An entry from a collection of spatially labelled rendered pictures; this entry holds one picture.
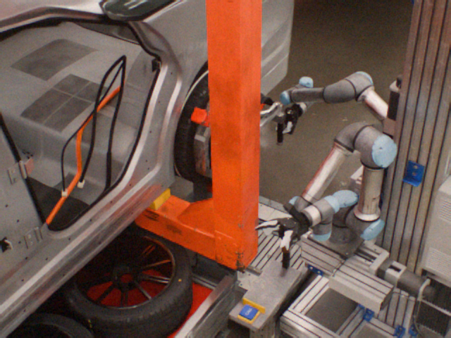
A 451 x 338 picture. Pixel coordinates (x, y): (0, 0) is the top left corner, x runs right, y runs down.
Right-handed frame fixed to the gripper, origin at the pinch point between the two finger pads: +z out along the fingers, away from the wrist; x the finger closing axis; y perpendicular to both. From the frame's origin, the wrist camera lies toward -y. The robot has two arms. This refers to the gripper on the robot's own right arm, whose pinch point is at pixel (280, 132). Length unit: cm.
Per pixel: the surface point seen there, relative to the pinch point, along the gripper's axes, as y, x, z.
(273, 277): -38, 32, 65
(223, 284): -44, 10, 77
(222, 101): 67, 12, 76
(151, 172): 9, -33, 73
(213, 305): -46, 12, 90
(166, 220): -17, -24, 76
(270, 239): -81, -2, 4
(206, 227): -13, -1, 74
